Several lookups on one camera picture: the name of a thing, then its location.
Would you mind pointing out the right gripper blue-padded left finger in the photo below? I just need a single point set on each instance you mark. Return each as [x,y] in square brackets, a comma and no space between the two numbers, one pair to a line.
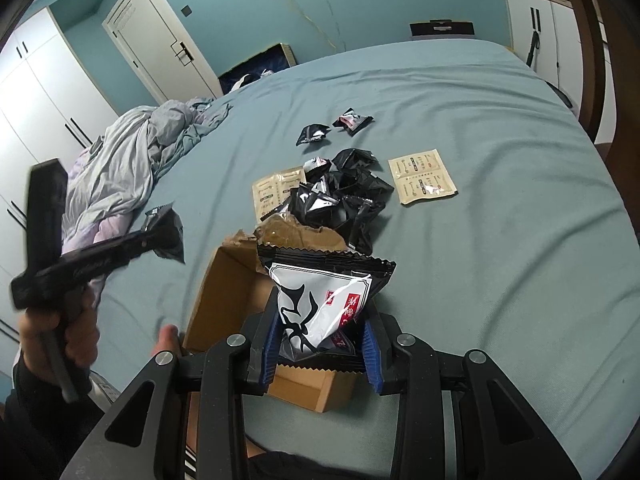
[263,331]

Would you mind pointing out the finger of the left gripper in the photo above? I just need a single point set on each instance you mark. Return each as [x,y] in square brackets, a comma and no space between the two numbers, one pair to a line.
[165,241]

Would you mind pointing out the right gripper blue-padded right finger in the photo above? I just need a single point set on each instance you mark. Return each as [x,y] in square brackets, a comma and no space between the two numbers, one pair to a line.
[380,332]

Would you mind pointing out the white black snack packet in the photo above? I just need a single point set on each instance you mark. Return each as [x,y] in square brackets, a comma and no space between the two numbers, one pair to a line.
[321,300]

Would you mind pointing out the person's left hand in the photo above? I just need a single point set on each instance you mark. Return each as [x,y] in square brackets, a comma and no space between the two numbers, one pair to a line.
[81,336]

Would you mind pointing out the pink quilt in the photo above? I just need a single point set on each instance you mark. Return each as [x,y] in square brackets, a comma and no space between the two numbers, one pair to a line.
[106,229]

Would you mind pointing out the brown cardboard box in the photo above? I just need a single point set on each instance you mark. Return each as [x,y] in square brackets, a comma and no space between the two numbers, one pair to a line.
[236,296]

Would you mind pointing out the crumpled grey blanket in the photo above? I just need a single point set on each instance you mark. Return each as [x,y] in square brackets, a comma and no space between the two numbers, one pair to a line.
[117,174]

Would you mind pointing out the beige sachet left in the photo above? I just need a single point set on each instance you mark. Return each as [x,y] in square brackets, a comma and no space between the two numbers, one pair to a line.
[271,191]

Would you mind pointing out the beige sachet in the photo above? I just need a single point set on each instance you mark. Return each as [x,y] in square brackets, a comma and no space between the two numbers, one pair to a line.
[271,191]
[421,176]

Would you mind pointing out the pile of black snack packets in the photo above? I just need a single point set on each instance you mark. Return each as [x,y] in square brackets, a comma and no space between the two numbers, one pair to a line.
[341,194]

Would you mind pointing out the white wardrobe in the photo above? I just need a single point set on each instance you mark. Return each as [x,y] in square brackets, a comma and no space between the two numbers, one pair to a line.
[50,108]

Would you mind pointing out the teal bed sheet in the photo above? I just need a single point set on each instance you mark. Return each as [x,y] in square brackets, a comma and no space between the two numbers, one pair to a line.
[534,260]

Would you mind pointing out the beige sachet right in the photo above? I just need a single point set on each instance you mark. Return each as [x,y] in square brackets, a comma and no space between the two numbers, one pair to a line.
[421,176]

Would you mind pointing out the framed dark picture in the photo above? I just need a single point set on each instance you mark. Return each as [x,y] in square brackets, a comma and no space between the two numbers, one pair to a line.
[272,60]

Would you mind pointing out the white door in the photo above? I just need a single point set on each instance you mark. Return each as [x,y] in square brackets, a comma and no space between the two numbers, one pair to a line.
[156,45]

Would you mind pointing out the black box behind bed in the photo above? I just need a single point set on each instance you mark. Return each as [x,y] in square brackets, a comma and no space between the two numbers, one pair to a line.
[436,29]

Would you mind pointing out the white cabinet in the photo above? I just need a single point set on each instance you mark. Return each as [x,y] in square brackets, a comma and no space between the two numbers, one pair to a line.
[545,37]

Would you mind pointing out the wooden chair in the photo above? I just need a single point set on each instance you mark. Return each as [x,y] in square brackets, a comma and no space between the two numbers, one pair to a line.
[621,19]

